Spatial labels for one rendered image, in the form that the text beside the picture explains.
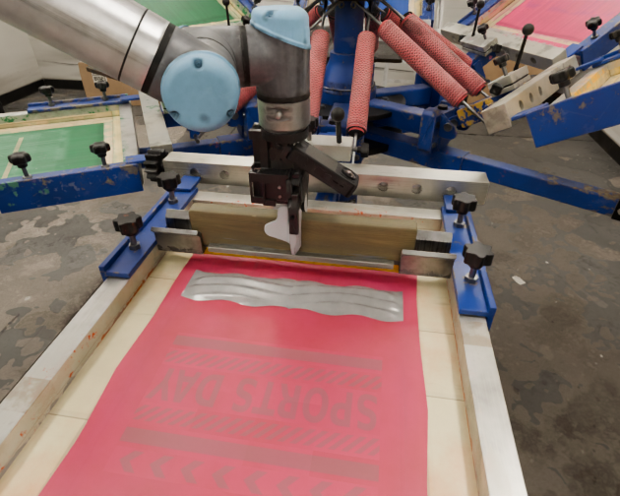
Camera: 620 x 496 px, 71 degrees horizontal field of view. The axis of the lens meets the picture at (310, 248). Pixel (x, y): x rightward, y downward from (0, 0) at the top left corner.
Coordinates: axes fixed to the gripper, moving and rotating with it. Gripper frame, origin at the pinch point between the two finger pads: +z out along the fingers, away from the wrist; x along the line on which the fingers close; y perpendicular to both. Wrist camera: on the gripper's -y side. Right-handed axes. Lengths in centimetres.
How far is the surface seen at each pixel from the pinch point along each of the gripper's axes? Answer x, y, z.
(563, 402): -54, -90, 101
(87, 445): 37.7, 18.4, 5.3
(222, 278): 6.8, 12.3, 4.5
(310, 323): 14.2, -4.0, 5.3
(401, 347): 17.0, -17.5, 5.3
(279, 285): 7.3, 2.4, 4.5
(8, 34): -384, 380, 39
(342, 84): -76, 0, -6
